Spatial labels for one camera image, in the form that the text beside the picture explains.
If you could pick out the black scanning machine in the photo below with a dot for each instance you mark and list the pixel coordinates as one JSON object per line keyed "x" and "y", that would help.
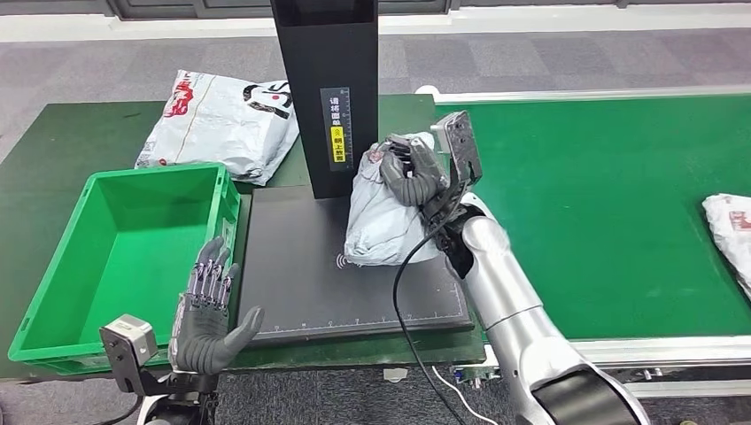
{"x": 305, "y": 275}

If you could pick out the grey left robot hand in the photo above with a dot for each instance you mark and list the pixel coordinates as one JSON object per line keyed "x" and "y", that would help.
{"x": 202, "y": 340}

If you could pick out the grey parcel bag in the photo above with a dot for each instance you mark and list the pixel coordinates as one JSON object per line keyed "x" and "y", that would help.
{"x": 375, "y": 229}

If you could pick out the green plastic crate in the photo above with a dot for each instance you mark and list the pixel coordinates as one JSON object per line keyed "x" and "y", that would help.
{"x": 129, "y": 246}

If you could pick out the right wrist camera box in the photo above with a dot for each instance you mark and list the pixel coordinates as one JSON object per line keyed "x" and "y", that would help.
{"x": 460, "y": 146}

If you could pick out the machine label sticker yellow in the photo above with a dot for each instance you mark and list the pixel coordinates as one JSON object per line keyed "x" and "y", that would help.
{"x": 334, "y": 105}

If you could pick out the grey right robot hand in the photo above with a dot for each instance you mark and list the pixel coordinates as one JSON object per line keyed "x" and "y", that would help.
{"x": 416, "y": 176}

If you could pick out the large white printed parcel bag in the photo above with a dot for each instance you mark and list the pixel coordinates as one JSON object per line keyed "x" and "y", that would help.
{"x": 217, "y": 123}

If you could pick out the dark green table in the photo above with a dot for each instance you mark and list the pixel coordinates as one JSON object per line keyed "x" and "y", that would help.
{"x": 70, "y": 141}

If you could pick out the aluminium conveyor frame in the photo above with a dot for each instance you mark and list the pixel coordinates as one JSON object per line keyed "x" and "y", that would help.
{"x": 675, "y": 347}

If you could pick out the conveyor connector block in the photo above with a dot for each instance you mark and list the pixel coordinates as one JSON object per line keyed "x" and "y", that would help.
{"x": 469, "y": 375}

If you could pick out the green conveyor belt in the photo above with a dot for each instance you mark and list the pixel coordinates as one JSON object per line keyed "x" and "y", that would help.
{"x": 586, "y": 205}

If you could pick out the white table foot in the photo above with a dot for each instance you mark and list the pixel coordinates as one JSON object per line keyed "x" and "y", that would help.
{"x": 395, "y": 375}

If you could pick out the white parcel bag red print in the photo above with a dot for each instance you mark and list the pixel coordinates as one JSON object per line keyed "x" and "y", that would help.
{"x": 733, "y": 234}

